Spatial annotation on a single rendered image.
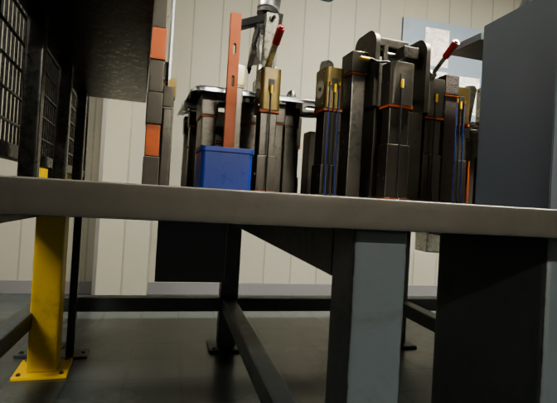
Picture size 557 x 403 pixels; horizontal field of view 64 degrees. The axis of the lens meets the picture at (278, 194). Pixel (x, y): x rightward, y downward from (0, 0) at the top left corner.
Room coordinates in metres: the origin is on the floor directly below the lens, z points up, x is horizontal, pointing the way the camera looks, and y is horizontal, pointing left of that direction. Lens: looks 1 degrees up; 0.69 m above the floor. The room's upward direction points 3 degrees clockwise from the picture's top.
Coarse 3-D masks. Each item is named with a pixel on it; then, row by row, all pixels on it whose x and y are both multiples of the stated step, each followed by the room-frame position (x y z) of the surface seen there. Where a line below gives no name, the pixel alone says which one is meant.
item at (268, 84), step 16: (256, 80) 1.26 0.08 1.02; (272, 80) 1.21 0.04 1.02; (256, 96) 1.25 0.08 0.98; (272, 96) 1.22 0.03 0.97; (256, 112) 1.24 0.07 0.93; (272, 112) 1.22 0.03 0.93; (256, 128) 1.25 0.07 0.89; (272, 128) 1.23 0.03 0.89; (256, 144) 1.24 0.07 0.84; (272, 144) 1.23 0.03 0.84; (256, 160) 1.22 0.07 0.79; (272, 160) 1.23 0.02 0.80; (256, 176) 1.21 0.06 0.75; (272, 176) 1.23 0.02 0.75
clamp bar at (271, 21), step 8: (272, 16) 1.23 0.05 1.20; (264, 24) 1.25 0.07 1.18; (272, 24) 1.24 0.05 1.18; (264, 32) 1.24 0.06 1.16; (272, 32) 1.25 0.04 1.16; (264, 40) 1.25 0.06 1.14; (272, 40) 1.25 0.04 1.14; (264, 48) 1.25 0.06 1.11; (264, 56) 1.25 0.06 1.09; (272, 64) 1.26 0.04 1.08
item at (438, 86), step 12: (432, 84) 1.32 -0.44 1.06; (444, 84) 1.33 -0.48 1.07; (432, 96) 1.32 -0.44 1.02; (432, 108) 1.32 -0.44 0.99; (432, 120) 1.33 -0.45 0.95; (432, 132) 1.33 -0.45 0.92; (432, 144) 1.33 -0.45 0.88; (420, 156) 1.33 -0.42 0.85; (432, 156) 1.32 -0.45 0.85; (420, 168) 1.33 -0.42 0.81; (432, 168) 1.32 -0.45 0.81; (420, 180) 1.32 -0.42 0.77; (432, 180) 1.33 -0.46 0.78; (420, 192) 1.32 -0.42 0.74; (432, 192) 1.33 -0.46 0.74
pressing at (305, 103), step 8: (192, 88) 1.27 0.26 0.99; (200, 88) 1.25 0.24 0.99; (208, 88) 1.26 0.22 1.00; (216, 88) 1.26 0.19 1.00; (224, 88) 1.27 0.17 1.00; (192, 96) 1.39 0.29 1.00; (200, 96) 1.39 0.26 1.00; (224, 96) 1.37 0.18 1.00; (248, 96) 1.35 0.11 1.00; (280, 96) 1.32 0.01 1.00; (288, 96) 1.33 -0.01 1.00; (224, 104) 1.48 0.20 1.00; (296, 104) 1.43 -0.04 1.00; (304, 104) 1.42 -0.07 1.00; (312, 104) 1.41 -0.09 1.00; (304, 112) 1.54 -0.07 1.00; (312, 112) 1.53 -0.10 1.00; (472, 128) 1.64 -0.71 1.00
